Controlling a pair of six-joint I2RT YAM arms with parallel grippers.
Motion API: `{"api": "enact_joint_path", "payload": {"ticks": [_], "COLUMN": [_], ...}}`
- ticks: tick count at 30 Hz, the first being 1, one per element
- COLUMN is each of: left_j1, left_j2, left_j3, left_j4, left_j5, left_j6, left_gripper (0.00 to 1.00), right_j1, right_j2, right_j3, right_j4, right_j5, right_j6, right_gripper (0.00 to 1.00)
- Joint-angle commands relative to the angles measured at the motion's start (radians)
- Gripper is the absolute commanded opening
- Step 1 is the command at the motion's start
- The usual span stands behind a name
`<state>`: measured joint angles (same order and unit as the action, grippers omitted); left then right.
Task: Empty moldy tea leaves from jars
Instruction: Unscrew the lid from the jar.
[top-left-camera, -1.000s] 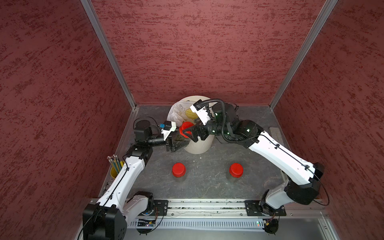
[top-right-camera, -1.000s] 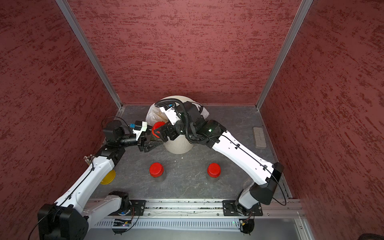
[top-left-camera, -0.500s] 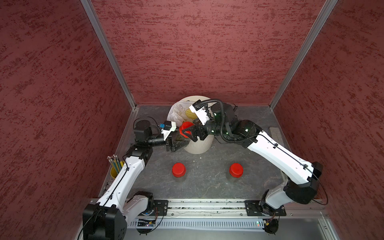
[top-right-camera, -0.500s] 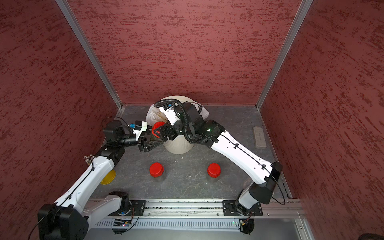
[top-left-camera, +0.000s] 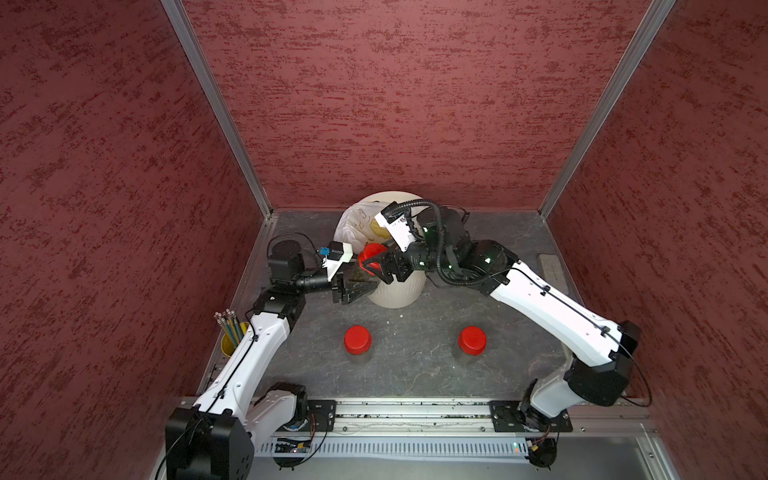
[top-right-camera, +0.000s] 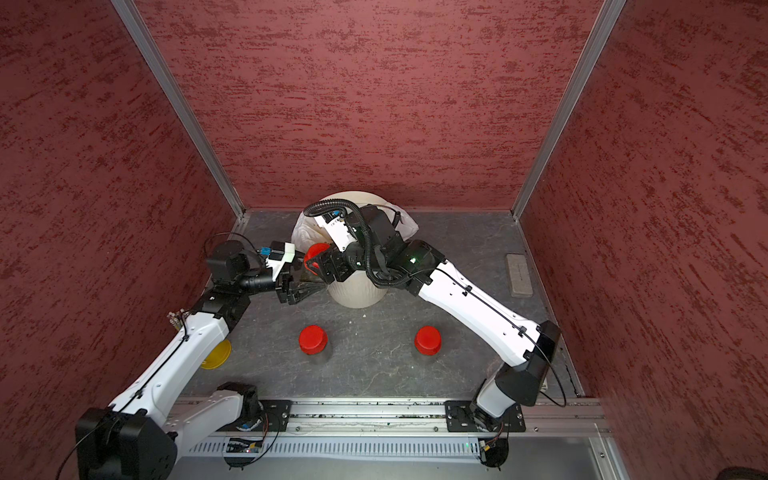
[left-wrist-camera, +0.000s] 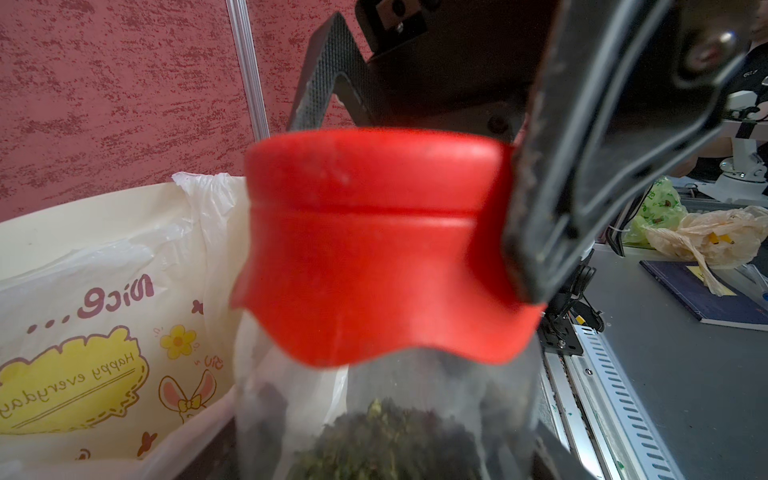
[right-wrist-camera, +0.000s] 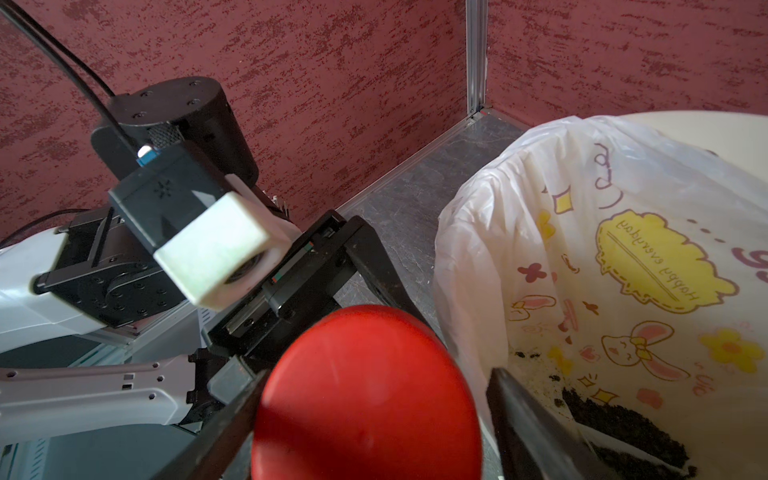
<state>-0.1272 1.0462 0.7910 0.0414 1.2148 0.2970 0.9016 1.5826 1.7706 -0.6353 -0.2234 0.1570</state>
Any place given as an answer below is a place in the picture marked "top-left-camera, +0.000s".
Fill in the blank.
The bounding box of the cream plastic trash bin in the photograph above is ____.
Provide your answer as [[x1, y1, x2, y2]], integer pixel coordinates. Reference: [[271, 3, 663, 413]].
[[364, 191, 427, 309]]

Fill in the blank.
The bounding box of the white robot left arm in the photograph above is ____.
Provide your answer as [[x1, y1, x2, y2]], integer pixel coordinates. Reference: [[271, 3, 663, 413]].
[[155, 240, 375, 479]]

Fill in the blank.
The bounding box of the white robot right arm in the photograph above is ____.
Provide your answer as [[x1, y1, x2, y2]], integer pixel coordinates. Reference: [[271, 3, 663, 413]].
[[361, 240, 640, 430]]

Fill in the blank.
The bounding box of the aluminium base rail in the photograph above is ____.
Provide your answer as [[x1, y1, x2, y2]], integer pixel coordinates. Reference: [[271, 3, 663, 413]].
[[312, 397, 659, 438]]

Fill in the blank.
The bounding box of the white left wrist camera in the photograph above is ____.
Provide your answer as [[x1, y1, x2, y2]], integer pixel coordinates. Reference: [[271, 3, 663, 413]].
[[318, 241, 354, 281]]

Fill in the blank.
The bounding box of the yellow pencil cup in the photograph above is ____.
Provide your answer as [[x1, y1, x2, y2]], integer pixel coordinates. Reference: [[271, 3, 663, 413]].
[[214, 309, 247, 358]]

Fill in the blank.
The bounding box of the red lid jar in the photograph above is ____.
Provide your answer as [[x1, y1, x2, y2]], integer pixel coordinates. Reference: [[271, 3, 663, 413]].
[[358, 243, 392, 284], [456, 326, 487, 363], [343, 325, 373, 364]]

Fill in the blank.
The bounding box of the black corrugated cable conduit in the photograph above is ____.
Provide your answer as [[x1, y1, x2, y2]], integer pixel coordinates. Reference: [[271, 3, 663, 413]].
[[383, 199, 481, 287]]

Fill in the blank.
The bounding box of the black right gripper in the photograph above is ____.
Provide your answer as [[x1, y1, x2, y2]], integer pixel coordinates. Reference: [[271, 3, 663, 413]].
[[364, 228, 457, 281]]

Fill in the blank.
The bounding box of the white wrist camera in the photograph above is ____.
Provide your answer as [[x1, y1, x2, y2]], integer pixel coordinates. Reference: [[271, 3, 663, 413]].
[[374, 203, 416, 252], [318, 241, 354, 281]]

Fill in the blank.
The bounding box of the grey rectangular pad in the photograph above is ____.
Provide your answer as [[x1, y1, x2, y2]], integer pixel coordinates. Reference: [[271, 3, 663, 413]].
[[537, 254, 569, 295]]

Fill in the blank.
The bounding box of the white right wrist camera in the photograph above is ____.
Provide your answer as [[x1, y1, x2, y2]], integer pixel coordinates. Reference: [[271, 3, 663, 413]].
[[374, 203, 416, 252]]

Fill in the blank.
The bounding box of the white printed bin liner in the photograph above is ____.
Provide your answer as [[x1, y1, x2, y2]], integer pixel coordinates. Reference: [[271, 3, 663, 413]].
[[333, 201, 392, 254]]

